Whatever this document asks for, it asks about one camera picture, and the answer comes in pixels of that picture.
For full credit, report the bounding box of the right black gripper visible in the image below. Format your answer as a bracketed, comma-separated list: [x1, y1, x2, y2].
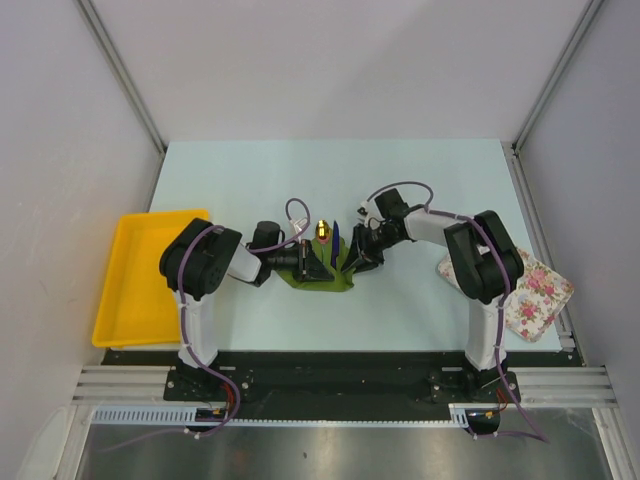
[341, 223, 402, 276]

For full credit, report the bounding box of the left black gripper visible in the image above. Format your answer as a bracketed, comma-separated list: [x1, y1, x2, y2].
[267, 239, 333, 281]

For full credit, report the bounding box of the green paper napkin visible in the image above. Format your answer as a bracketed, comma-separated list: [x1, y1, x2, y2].
[277, 237, 355, 293]

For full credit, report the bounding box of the iridescent blue knife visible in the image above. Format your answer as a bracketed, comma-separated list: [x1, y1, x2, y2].
[330, 221, 341, 271]

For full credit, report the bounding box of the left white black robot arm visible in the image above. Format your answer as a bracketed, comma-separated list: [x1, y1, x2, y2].
[159, 218, 335, 400]

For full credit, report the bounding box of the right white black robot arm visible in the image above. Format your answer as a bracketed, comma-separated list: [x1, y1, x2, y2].
[342, 182, 524, 401]

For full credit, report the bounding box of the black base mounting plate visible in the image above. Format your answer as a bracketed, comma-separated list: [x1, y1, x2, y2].
[101, 349, 521, 422]

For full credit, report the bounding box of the yellow plastic tray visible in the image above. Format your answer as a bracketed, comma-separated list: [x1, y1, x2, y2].
[92, 209, 209, 348]

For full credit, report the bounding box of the floral patterned tray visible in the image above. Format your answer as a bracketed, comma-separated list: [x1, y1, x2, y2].
[437, 247, 574, 344]

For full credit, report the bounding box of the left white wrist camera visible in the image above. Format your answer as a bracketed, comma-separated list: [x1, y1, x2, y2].
[289, 217, 310, 241]

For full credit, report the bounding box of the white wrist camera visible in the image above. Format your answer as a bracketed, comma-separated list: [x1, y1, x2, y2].
[357, 200, 379, 226]
[289, 217, 310, 241]

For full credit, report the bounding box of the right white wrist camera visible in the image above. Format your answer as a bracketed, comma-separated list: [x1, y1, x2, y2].
[357, 200, 379, 226]

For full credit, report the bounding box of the white slotted cable duct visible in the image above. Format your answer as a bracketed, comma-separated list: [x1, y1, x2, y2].
[92, 402, 501, 429]

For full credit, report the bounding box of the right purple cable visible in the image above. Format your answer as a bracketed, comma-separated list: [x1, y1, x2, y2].
[357, 180, 551, 444]

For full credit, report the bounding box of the aluminium frame rail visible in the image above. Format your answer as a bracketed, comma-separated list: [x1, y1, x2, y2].
[58, 365, 639, 479]

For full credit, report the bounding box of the left aluminium corner post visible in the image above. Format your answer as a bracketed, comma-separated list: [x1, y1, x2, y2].
[73, 0, 168, 158]

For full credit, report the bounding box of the aluminium corner post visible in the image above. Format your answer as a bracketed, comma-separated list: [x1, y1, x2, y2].
[511, 0, 608, 155]
[73, 0, 168, 158]

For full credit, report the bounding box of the right aluminium corner post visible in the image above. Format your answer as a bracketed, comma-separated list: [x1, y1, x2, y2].
[511, 0, 608, 155]

